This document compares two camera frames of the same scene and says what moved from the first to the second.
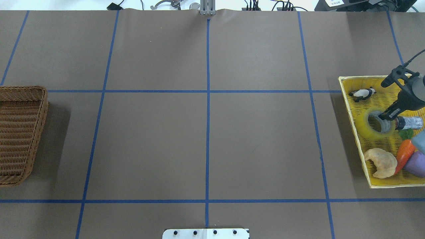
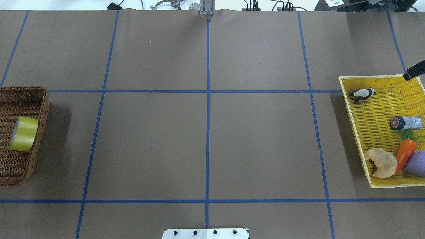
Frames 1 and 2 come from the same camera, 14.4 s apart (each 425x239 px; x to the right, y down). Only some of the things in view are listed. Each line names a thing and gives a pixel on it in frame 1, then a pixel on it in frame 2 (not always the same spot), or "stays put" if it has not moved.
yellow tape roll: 388,127 -> 23,133
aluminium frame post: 208,7 stays put
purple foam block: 416,166 stays put
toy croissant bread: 386,163 stays put
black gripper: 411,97 -> 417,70
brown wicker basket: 23,110 stays put
